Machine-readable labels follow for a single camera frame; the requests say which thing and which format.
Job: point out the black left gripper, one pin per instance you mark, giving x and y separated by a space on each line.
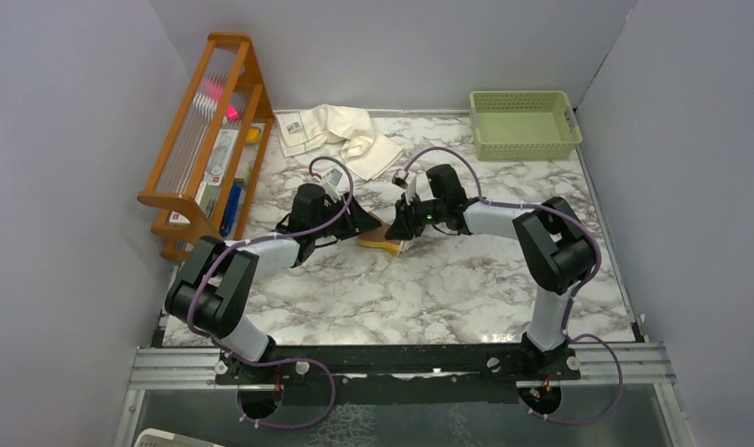
356 220

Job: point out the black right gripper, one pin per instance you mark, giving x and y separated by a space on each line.
404 226

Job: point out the yellow brown bear towel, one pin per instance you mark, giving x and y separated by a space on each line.
376 239

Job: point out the cream white towel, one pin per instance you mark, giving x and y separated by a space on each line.
345 132

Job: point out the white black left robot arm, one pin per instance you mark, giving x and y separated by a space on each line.
211 290

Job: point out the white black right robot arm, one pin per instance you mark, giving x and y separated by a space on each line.
557 251

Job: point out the blue item in rack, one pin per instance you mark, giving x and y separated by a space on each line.
228 223

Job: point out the green perforated plastic basket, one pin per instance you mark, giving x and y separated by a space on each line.
523 125

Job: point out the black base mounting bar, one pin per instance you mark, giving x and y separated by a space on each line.
391 374

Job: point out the wooden rack with rods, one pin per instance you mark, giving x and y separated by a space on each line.
218 137

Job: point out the white tray corner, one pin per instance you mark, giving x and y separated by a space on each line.
152 437

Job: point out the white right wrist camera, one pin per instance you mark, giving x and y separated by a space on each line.
407 181

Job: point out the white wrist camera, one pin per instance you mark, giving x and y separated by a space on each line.
331 181
407 181

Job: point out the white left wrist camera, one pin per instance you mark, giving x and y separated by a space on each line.
331 181

